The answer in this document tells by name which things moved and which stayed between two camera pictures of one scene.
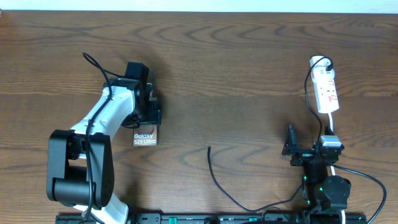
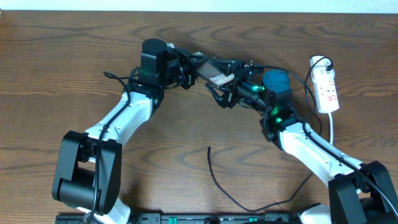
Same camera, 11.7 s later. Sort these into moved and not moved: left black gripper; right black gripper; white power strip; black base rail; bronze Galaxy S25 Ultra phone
Moved: bronze Galaxy S25 Ultra phone; right black gripper; left black gripper
Not moved: white power strip; black base rail
